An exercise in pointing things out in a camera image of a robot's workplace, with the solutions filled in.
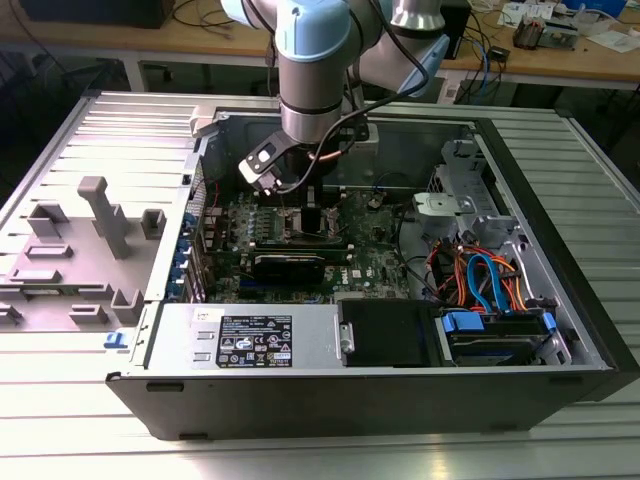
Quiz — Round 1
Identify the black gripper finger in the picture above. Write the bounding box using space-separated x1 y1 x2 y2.
301 186 324 237

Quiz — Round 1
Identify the CPU socket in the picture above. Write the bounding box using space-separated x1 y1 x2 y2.
282 204 346 245

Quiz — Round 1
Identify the black graphics card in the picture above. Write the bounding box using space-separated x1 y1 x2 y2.
249 252 327 287

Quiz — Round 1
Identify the green motherboard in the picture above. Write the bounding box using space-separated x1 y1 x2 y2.
199 187 416 306

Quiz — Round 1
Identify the silver drive cage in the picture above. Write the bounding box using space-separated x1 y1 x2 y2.
427 137 501 201

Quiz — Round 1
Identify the long wooden desk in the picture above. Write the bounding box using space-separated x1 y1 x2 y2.
0 0 640 94

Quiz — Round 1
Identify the hard disk in blue carrier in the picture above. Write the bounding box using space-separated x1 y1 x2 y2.
439 308 559 369

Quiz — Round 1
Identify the black PC case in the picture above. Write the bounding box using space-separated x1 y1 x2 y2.
104 102 640 442

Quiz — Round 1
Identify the silver power supply unit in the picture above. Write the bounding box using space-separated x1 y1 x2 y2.
130 302 346 372

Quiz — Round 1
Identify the small black tower box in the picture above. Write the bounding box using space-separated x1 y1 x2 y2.
444 0 474 61

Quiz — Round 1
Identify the grey parts rack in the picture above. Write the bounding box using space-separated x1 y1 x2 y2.
0 174 169 334

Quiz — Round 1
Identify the printed paper card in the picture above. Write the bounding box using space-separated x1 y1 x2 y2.
499 1 531 27

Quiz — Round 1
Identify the copper coil device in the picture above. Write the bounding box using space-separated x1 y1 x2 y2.
514 13 547 50

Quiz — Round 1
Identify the black equipment case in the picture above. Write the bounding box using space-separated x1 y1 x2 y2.
19 0 176 30

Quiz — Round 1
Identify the grey metal device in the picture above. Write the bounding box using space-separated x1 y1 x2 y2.
542 17 592 50

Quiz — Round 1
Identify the white paper sheet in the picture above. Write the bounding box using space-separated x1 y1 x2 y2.
584 28 640 55

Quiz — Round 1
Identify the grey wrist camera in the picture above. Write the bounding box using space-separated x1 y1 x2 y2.
347 122 380 157

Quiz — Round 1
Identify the black looped fan cable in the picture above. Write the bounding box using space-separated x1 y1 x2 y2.
366 171 420 210

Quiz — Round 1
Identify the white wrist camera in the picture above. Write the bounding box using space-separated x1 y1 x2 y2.
237 143 284 199

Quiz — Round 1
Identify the black wire bundle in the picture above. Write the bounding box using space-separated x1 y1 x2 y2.
394 202 444 304

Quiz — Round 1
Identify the silver metal bracket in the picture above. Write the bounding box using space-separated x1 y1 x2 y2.
412 192 475 229

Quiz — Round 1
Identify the blue disk wire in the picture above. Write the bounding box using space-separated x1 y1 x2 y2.
464 252 511 316

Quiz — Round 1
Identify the blue desk cable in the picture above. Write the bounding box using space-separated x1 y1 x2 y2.
474 39 496 104

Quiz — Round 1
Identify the orange wire bundle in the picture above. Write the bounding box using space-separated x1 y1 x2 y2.
429 239 529 314

